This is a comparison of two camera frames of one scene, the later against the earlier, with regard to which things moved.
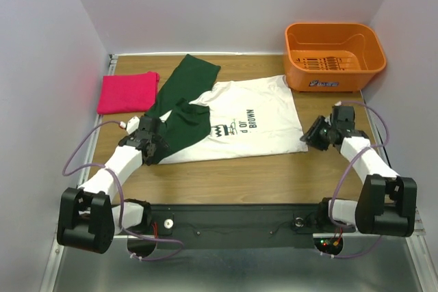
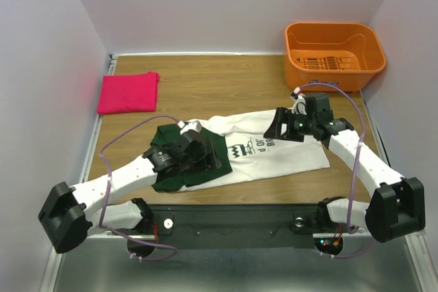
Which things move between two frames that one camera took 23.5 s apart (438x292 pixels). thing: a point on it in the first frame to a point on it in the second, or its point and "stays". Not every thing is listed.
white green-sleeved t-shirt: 250,117 to 244,151
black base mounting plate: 238,226 stays
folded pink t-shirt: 127,93 stays
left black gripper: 163,146 to 208,161
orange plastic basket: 331,57 stays
